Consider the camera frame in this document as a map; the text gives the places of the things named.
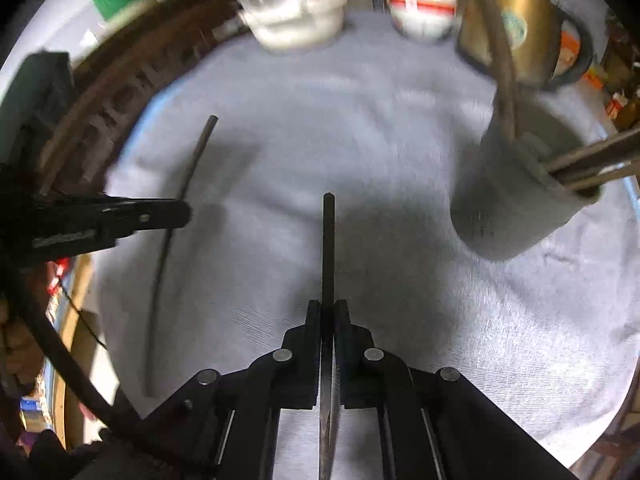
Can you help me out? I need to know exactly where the golden electric kettle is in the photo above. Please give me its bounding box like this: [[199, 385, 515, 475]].
[[454, 0, 596, 92]]

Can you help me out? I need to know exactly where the white red bowl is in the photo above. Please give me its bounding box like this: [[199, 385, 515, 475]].
[[386, 0, 458, 42]]

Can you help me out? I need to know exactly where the grey table cloth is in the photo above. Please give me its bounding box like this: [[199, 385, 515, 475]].
[[94, 13, 639, 466]]

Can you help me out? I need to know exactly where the dark chopstick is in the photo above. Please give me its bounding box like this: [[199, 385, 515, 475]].
[[551, 150, 639, 183], [319, 192, 335, 480], [564, 162, 640, 191], [476, 0, 521, 142], [143, 114, 220, 399], [544, 128, 639, 174]]

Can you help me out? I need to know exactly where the black cable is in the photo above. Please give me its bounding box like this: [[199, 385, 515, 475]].
[[14, 278, 147, 441]]

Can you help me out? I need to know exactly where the dark carved wooden bench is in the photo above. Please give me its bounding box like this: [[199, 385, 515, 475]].
[[37, 0, 244, 196]]

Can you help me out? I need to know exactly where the grey chopstick holder cup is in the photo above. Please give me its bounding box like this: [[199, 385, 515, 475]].
[[450, 99, 602, 261]]

